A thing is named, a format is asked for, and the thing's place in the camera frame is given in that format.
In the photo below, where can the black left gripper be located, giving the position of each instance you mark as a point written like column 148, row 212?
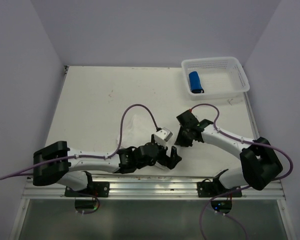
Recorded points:
column 171, row 161

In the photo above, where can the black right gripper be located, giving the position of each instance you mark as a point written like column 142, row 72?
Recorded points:
column 181, row 142

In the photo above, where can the white towel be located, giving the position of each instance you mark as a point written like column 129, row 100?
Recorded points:
column 136, row 132

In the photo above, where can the blue towel with black trim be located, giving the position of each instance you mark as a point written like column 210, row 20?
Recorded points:
column 195, row 83

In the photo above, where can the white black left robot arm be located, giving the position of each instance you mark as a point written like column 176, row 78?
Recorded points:
column 59, row 164

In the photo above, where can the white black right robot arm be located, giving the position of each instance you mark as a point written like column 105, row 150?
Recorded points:
column 259, row 162

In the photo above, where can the white plastic basket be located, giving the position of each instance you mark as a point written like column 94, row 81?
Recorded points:
column 220, row 77

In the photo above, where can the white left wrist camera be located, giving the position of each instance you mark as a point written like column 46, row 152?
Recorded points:
column 162, row 136

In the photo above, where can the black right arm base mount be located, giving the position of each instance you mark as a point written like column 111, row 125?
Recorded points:
column 207, row 188

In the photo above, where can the aluminium rail frame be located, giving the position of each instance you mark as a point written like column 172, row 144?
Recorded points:
column 94, row 98

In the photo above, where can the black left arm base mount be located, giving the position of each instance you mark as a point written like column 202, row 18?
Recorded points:
column 99, row 189

